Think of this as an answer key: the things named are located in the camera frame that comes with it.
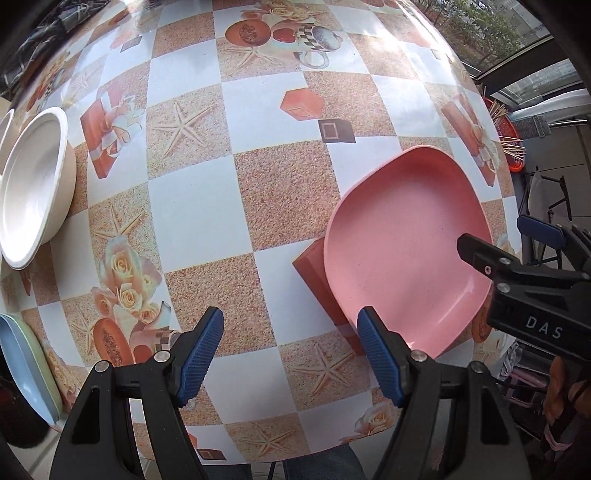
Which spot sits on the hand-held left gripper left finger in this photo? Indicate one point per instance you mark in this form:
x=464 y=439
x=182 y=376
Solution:
x=203 y=355

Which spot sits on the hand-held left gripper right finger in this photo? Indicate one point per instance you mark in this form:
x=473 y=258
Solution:
x=381 y=360

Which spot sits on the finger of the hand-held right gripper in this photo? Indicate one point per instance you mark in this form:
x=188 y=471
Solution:
x=480 y=256
x=542 y=230

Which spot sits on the pink plate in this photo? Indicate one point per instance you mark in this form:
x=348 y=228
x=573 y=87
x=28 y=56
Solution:
x=406 y=258

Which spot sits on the white bowl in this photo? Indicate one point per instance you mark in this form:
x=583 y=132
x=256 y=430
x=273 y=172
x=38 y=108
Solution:
x=4 y=134
x=32 y=194

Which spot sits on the person's right hand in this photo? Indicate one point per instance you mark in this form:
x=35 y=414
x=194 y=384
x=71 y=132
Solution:
x=561 y=387

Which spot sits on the black folding chair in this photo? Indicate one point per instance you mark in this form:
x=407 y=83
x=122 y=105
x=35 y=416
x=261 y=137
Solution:
x=549 y=198

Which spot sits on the pink stool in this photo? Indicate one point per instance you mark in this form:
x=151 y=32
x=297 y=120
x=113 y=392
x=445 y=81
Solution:
x=521 y=387

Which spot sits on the orange plastic basket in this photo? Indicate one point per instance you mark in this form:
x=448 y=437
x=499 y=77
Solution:
x=510 y=138

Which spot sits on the red basket of sticks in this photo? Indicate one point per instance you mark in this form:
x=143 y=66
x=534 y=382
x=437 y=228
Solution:
x=501 y=120

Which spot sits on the person's blue jeans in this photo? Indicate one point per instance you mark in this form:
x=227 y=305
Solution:
x=323 y=466

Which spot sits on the printed checkered tablecloth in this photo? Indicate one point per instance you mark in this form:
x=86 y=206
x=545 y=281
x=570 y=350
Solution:
x=194 y=207

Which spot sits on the green plate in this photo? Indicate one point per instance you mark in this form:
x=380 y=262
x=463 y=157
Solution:
x=46 y=364

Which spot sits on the blue plate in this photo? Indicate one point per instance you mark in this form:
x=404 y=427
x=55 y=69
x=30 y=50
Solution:
x=23 y=369

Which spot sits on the dark plaid cloth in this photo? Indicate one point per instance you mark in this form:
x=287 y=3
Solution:
x=41 y=27

